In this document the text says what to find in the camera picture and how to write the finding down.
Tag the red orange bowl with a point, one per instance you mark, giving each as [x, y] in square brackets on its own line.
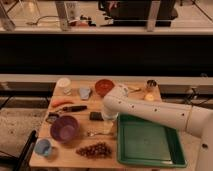
[103, 86]

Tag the black stand leg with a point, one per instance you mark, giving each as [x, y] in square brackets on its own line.
[31, 139]

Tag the orange carrot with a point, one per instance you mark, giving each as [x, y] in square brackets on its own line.
[56, 103]

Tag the small black measuring cup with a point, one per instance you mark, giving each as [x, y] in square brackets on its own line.
[52, 117]

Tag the black handled knife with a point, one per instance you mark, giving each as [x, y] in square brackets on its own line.
[71, 109]

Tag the small metal cup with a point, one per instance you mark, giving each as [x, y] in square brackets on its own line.
[151, 85]

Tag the blue plastic cup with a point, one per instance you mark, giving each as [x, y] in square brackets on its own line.
[43, 148]

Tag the light blue toy shoe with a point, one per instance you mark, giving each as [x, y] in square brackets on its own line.
[85, 92]

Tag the wooden board table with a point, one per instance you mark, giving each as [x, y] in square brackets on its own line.
[64, 156]

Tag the bunch of dark grapes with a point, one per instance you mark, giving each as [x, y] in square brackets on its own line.
[98, 150]

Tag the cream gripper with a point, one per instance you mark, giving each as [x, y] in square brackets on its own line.
[107, 126]

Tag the white plastic bottle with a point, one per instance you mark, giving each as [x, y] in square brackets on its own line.
[65, 85]

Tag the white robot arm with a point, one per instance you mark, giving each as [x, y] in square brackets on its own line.
[194, 120]

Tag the yellow apple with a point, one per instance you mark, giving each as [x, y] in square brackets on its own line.
[149, 97]

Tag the purple plastic bowl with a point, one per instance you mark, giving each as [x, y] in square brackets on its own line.
[64, 129]

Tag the silver metal fork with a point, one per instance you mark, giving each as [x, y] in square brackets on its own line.
[91, 134]

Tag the black rectangular block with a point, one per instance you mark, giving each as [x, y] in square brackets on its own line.
[95, 116]

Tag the green plastic tray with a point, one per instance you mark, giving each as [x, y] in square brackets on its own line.
[143, 143]

